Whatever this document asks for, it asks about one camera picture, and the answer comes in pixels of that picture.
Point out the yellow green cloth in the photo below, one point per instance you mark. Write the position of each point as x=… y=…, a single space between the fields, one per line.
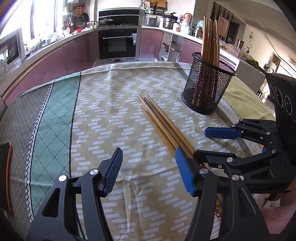
x=245 y=102

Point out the black wall shelf rack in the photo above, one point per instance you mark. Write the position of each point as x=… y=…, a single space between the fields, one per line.
x=155 y=7

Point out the lone bamboo chopstick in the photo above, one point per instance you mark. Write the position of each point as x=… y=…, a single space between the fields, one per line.
x=205 y=40

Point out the right human hand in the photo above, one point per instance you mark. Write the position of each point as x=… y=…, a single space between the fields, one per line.
x=280 y=220

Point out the bamboo chopstick seven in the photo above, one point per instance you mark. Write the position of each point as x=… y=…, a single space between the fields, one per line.
x=159 y=132

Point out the pink base cabinets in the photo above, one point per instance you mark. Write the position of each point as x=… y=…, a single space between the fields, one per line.
x=69 y=55
x=157 y=44

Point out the wall picture frame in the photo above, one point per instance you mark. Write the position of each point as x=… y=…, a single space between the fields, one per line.
x=223 y=25

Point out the bamboo chopstick three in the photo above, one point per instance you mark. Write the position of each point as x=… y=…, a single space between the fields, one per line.
x=215 y=56

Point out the hanging frying pan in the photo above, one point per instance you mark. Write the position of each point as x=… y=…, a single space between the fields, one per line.
x=85 y=16

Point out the pink left base cabinets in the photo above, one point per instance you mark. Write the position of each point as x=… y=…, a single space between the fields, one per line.
x=69 y=55

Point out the dark bamboo chopstick four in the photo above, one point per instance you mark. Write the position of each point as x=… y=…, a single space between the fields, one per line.
x=150 y=105

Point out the silver rice cooker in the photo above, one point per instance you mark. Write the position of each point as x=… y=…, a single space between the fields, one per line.
x=151 y=21

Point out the bamboo chopstick six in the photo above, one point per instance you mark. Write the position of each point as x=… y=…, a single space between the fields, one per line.
x=158 y=122

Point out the patterned beige green tablecloth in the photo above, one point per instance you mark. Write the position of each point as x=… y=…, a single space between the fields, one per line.
x=68 y=126

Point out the bamboo chopstick eight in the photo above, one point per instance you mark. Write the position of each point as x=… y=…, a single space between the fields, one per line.
x=181 y=140

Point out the white microwave oven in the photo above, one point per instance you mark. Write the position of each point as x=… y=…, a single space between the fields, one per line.
x=12 y=50

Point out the bamboo chopstick two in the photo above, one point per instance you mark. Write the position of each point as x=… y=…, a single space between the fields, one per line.
x=212 y=52

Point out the black built-in oven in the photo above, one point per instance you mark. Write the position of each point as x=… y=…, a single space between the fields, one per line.
x=118 y=44

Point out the bamboo chopstick one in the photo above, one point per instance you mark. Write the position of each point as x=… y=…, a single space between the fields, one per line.
x=209 y=45

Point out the steel stock pot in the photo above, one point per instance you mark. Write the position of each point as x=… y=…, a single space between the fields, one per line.
x=169 y=20

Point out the pink right base cabinets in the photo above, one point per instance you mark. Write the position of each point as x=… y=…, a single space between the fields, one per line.
x=157 y=44

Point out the pink kettle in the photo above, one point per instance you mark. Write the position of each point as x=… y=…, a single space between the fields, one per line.
x=187 y=18

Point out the black wok on stove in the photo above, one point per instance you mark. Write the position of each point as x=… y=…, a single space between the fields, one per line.
x=106 y=22

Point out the green vegetables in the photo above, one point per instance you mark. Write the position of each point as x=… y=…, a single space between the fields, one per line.
x=253 y=63

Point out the kitchen window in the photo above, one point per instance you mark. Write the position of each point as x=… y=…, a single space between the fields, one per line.
x=38 y=20

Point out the black range hood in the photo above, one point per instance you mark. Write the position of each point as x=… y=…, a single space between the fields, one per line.
x=120 y=16

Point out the black mesh utensil holder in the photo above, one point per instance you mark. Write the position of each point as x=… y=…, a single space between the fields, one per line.
x=206 y=84

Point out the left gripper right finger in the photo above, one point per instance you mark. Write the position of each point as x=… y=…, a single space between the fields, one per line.
x=241 y=217

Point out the wooden chair back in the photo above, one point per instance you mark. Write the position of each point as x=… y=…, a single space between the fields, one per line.
x=5 y=155

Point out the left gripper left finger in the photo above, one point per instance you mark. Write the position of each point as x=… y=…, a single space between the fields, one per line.
x=57 y=218

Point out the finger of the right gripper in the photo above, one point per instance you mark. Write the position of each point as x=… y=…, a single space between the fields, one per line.
x=221 y=164
x=222 y=133

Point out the bamboo chopstick five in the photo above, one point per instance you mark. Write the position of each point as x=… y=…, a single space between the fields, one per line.
x=217 y=43

